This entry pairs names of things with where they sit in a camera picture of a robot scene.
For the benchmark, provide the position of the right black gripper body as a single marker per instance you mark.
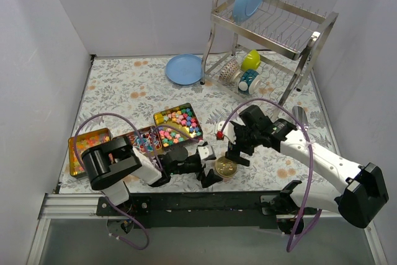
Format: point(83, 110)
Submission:
point(237, 140)

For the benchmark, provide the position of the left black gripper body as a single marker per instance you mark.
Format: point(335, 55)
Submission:
point(201, 166)

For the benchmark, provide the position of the gold round tin lid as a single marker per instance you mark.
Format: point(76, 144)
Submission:
point(225, 168)

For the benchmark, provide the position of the tin of star candies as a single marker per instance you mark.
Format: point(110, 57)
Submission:
point(178, 125)

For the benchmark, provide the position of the metal scoop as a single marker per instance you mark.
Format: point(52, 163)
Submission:
point(300, 114)

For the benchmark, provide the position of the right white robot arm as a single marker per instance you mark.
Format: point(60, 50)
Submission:
point(358, 192)

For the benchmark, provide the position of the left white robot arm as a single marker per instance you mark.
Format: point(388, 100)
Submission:
point(109, 163)

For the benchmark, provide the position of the teal white mug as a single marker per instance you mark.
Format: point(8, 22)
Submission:
point(249, 82)

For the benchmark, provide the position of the patterned ceramic cup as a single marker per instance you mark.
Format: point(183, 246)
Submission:
point(228, 71)

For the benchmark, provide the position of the yellow-green bowl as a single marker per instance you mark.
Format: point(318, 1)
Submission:
point(251, 61)

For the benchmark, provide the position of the steel dish rack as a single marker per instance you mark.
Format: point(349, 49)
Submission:
point(295, 33)

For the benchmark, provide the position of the blue plate on table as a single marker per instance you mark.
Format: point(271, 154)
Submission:
point(184, 70)

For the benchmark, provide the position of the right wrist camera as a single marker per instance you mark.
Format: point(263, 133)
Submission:
point(225, 130)

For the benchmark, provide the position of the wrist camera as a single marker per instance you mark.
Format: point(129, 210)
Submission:
point(205, 151)
point(225, 130)

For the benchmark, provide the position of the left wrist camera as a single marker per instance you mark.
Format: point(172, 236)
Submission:
point(205, 151)

